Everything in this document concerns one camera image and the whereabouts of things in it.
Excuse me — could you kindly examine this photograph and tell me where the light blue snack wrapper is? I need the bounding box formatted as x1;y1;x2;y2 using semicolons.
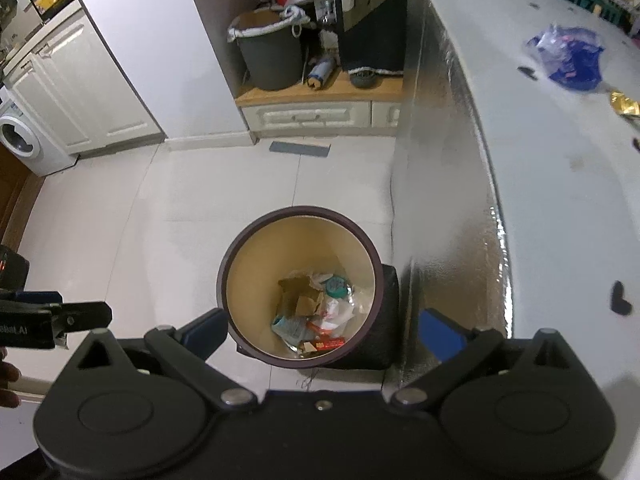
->
271;315;309;347

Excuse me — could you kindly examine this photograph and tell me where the red candy wrapper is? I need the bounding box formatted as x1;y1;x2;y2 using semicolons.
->
297;337;346;359

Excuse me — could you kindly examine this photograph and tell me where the torn brown cardboard piece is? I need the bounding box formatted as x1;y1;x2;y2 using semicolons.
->
277;276;324;318

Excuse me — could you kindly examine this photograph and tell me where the white plastic bag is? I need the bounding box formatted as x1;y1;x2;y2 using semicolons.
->
307;273;373;338

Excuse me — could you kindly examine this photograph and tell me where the teal round lid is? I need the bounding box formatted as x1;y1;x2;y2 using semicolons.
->
323;275;352;299

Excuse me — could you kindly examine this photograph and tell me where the gold foil wrapper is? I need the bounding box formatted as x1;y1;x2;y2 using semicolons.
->
610;90;640;119

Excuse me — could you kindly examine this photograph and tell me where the blue transparent plastic bag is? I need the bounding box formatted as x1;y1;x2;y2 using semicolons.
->
525;24;605;92

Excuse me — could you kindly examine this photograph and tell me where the dark grey trash bin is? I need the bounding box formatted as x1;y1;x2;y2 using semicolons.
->
228;6;310;91

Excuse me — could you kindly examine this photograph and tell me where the brown round waste basket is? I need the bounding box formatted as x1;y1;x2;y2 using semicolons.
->
217;206;385;370

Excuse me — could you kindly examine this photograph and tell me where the white washing machine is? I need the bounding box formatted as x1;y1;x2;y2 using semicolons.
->
1;84;77;177

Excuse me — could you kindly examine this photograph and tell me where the grey floor mat strip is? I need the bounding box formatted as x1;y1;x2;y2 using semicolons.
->
269;141;331;158

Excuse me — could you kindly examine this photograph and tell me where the white kitchen cabinet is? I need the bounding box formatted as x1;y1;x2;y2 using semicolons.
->
4;9;162;155

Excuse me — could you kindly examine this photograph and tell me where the low wooden drawer bench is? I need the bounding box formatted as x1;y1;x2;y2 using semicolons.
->
235;72;402;138

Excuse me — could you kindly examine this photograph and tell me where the small black bowl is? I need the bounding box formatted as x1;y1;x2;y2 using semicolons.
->
349;70;378;90

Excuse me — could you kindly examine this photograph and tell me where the blue spray can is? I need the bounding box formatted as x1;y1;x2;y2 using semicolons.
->
306;53;336;91

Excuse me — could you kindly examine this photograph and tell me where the black totoro cloth cover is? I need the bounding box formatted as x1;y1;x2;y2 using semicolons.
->
335;0;407;76

